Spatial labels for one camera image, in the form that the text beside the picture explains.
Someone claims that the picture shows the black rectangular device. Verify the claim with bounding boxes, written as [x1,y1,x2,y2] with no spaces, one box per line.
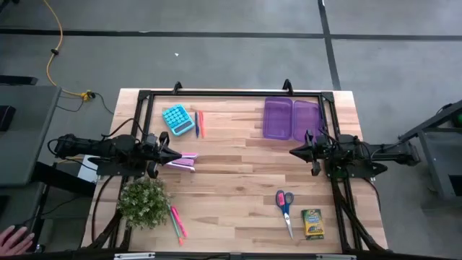
[0,105,17,132]

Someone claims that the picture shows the grey metal cart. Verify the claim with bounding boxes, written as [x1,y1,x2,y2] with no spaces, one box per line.
[398,100,462,202]

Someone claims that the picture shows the grey side table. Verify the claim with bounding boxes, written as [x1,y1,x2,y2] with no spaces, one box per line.
[0,84,61,188]

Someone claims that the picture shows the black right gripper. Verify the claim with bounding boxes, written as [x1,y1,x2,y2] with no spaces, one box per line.
[289,129,328,177]

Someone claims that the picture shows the black metal table frame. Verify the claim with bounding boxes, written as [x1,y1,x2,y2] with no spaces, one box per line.
[82,78,390,254]

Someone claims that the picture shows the blue handled scissors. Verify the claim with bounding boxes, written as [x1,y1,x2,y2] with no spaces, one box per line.
[275,190,295,241]

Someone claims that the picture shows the small potted green plant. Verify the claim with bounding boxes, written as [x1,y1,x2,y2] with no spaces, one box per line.
[117,176,171,231]

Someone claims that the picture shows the pink highlighter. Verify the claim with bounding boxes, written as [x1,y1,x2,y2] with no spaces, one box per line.
[170,205,188,238]

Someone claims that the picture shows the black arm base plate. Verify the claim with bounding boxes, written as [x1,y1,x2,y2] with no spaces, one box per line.
[87,156,149,178]
[326,161,389,180]

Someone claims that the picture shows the person's hand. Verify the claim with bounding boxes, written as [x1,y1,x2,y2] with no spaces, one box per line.
[0,225,36,256]

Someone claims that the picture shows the teal calculator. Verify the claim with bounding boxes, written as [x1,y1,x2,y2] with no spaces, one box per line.
[161,103,196,137]

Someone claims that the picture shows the black metal stand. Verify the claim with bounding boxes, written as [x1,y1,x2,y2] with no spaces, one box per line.
[30,161,97,250]

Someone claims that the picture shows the green yellow crayon box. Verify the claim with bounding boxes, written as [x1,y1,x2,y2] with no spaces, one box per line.
[301,208,326,241]

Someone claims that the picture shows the green pencil orange tip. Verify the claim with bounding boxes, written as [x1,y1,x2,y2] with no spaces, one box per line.
[167,204,184,247]

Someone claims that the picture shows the pink and white stapler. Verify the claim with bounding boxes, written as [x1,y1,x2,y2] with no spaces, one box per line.
[164,152,199,173]

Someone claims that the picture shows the purple plastic pencil case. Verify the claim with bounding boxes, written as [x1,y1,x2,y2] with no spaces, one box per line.
[262,96,325,144]

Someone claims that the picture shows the black flat bar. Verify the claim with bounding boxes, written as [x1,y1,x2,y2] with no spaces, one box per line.
[0,74,39,87]

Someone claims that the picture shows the yellow extension cable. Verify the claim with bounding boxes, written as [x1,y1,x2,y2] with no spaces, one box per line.
[43,0,95,102]

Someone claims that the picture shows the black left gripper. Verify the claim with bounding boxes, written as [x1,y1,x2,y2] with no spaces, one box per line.
[144,131,183,180]

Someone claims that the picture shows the silver metal bracket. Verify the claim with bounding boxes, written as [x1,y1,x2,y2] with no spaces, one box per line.
[315,253,357,260]
[114,252,156,260]

